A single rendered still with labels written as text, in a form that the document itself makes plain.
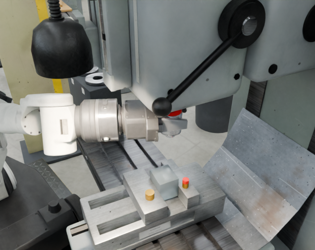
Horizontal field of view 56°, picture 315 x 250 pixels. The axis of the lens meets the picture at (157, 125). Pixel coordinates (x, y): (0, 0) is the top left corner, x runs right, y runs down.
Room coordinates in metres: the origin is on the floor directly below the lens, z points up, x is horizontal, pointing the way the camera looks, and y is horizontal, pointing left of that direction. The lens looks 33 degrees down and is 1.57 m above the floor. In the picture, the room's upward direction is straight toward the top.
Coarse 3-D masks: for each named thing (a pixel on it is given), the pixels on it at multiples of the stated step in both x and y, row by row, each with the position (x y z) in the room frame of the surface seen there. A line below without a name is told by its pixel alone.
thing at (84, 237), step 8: (72, 224) 0.57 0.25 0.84; (80, 224) 0.57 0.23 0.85; (72, 240) 0.52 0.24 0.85; (80, 240) 0.52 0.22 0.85; (88, 240) 0.52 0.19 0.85; (72, 248) 0.49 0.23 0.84; (80, 248) 0.49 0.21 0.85; (88, 248) 0.49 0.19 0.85; (264, 248) 0.49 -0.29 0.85; (272, 248) 0.49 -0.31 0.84
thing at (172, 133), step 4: (168, 116) 0.51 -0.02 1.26; (172, 116) 0.51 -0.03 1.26; (176, 116) 0.51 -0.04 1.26; (180, 116) 0.52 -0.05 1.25; (160, 132) 0.52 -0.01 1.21; (164, 132) 0.51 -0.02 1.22; (168, 132) 0.51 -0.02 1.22; (172, 132) 0.51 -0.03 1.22; (176, 132) 0.51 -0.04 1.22; (180, 132) 0.52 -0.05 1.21
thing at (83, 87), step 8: (88, 72) 1.03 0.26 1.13; (96, 72) 1.05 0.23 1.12; (72, 80) 1.03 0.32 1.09; (80, 80) 0.99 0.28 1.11; (88, 80) 0.96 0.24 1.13; (96, 80) 0.96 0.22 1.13; (72, 88) 1.05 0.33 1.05; (80, 88) 0.97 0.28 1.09; (88, 88) 0.92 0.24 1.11; (96, 88) 0.92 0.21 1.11; (104, 88) 0.93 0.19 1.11; (80, 96) 0.98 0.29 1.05; (88, 96) 0.91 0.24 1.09; (96, 96) 0.91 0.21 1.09; (104, 96) 0.93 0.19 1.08; (112, 96) 0.95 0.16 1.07; (120, 96) 0.97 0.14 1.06; (120, 104) 0.96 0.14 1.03
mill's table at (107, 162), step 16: (80, 144) 0.89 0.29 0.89; (96, 144) 0.85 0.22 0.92; (112, 144) 0.85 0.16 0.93; (128, 144) 0.85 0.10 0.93; (144, 144) 0.85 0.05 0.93; (96, 160) 0.76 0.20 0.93; (112, 160) 0.76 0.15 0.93; (128, 160) 0.78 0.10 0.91; (144, 160) 0.76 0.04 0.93; (160, 160) 0.76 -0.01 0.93; (96, 176) 0.72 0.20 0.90; (112, 176) 0.69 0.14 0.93; (208, 224) 0.51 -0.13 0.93; (160, 240) 0.46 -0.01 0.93; (176, 240) 0.46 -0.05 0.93; (192, 240) 0.46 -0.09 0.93; (208, 240) 0.47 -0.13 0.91; (224, 240) 0.46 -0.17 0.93
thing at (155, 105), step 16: (240, 0) 0.44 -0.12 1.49; (256, 0) 0.44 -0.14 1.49; (224, 16) 0.44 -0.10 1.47; (240, 16) 0.43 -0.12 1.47; (256, 16) 0.44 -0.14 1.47; (224, 32) 0.43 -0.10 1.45; (240, 32) 0.43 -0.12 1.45; (256, 32) 0.44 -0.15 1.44; (224, 48) 0.42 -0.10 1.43; (240, 48) 0.44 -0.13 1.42; (208, 64) 0.41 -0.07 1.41; (192, 80) 0.39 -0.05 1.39; (176, 96) 0.38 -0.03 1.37; (160, 112) 0.36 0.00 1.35
